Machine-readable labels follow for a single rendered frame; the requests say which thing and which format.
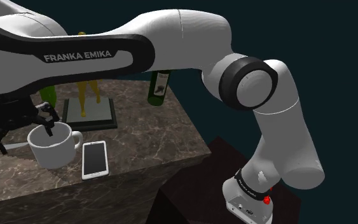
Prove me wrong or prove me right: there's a dark red robot stand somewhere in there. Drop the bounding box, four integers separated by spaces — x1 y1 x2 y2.
146 136 302 224

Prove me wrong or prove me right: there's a dark green labelled bottle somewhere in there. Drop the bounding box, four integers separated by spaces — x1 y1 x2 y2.
146 69 172 108

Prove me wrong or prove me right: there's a yellow figure on dark base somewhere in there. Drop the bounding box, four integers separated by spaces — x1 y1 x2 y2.
61 31 119 132

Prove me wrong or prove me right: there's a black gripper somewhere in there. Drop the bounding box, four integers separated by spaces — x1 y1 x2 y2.
0 93 60 155

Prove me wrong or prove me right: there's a pale knife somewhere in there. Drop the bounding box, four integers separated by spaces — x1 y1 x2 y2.
0 142 30 155

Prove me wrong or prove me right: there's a white smartphone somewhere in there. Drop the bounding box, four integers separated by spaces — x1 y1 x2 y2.
81 140 110 181

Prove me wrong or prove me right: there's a light green bottle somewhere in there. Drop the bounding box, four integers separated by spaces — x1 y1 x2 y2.
38 85 58 110

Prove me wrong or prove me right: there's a white cup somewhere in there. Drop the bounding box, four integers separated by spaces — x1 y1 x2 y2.
27 121 84 170

